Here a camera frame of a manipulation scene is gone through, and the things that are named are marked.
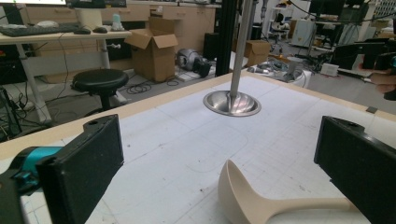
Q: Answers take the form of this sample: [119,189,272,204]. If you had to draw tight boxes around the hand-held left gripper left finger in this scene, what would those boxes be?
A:
[35,114,125,224]

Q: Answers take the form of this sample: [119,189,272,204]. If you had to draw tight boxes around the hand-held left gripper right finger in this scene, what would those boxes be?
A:
[313,116,396,224]

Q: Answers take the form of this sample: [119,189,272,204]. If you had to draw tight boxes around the beige ladle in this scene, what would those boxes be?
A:
[217,159,362,224]

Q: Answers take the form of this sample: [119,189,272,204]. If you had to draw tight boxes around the metal stand with round base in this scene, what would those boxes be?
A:
[203,0,262,118]

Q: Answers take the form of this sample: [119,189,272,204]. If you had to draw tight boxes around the black round stool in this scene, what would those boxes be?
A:
[71,68,130,115]

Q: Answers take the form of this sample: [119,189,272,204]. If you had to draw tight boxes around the white grid mat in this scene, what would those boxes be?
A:
[20,75,396,224]

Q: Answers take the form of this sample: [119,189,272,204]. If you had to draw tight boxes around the small cardboard box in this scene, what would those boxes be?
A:
[244,39,272,67]

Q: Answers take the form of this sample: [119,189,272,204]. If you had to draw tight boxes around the large open cardboard box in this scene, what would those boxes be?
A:
[124,17,179,83]

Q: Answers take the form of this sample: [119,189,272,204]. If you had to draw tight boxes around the white desk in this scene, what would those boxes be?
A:
[0,30,134,125]

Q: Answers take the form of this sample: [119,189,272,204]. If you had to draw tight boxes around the white flat board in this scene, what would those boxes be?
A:
[176,69,217,83]

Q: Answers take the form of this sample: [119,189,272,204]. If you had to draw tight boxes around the black keyboard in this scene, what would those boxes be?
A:
[0,23,78,37]

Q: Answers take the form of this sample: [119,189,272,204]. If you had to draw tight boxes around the pale blue bottle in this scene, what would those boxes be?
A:
[111,13,125,32]

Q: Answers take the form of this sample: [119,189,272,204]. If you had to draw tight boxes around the grey rounded device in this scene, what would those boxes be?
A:
[177,48,213,78]

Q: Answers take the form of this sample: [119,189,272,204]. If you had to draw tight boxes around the black metal frame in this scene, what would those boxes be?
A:
[215,0,239,77]

